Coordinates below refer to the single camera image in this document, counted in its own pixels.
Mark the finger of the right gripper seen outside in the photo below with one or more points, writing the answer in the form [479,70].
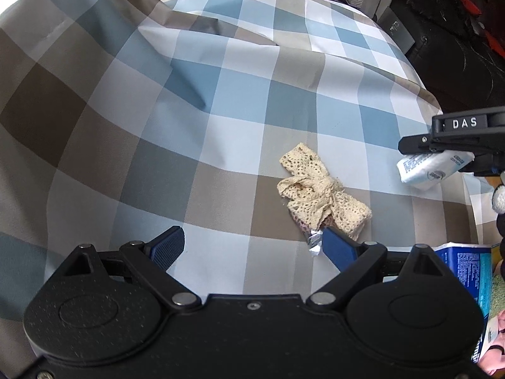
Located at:
[481,132]

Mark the pink scrunched cloth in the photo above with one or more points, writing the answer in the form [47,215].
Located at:
[491,358]

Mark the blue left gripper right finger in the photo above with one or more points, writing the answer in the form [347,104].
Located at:
[349,255]

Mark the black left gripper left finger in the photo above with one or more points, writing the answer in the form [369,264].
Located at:
[159,253]

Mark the checkered tablecloth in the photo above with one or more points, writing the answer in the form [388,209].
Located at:
[122,118]

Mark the blue Tempo tissue pack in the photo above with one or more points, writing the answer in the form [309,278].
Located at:
[480,269]

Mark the black leather sofa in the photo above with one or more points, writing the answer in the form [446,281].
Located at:
[451,56]

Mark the beige lace cloth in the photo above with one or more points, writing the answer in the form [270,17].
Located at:
[315,199]

